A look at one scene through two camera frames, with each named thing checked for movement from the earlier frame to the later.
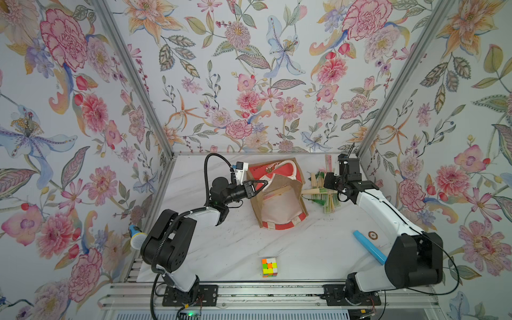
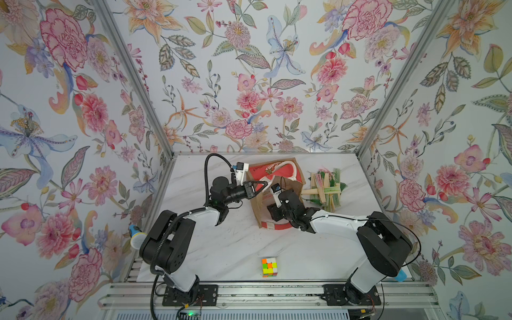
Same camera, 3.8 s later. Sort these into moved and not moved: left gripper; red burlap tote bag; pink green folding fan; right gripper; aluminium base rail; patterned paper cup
Moved: right gripper; pink green folding fan
Not moved: aluminium base rail; patterned paper cup; left gripper; red burlap tote bag
